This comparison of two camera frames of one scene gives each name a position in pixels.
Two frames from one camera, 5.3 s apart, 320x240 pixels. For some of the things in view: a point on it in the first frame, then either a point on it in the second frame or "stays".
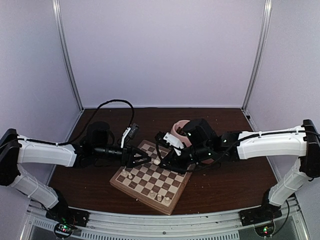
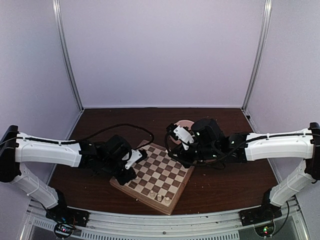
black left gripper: x=128 y=161 → x=131 y=175
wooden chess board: x=150 y=182 stays
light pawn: x=152 y=195 stays
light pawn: x=167 y=200 stays
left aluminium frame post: x=66 y=47 stays
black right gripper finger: x=170 y=157 → x=179 y=157
